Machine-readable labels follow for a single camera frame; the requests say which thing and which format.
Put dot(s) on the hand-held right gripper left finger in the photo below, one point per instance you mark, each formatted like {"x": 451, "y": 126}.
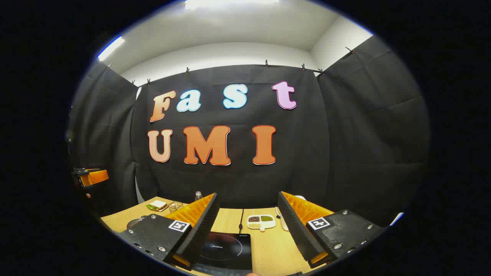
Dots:
{"x": 201, "y": 230}

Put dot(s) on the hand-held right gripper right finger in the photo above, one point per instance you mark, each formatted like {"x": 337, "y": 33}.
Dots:
{"x": 297, "y": 230}

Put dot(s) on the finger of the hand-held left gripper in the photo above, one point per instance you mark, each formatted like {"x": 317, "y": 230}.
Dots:
{"x": 96, "y": 177}

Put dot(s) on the black induction cooktop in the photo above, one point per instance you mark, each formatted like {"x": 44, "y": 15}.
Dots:
{"x": 226, "y": 249}

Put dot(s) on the stainless steel pot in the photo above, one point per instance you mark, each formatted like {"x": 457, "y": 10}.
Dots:
{"x": 134, "y": 221}

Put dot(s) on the white spoon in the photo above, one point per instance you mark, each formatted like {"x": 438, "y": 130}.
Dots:
{"x": 283, "y": 224}

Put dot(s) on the clear plastic water bottle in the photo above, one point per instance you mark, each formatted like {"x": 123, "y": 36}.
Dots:
{"x": 198, "y": 196}

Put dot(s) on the white divided bean dish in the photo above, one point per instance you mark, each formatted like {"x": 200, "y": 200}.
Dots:
{"x": 261, "y": 221}

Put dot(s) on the sandwich with lettuce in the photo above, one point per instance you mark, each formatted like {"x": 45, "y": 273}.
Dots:
{"x": 157, "y": 205}

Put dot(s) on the ceiling light strip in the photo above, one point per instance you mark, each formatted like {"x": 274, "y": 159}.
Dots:
{"x": 111, "y": 48}
{"x": 230, "y": 3}

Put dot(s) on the row of backdrop clips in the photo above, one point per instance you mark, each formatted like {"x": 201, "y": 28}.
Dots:
{"x": 266, "y": 63}

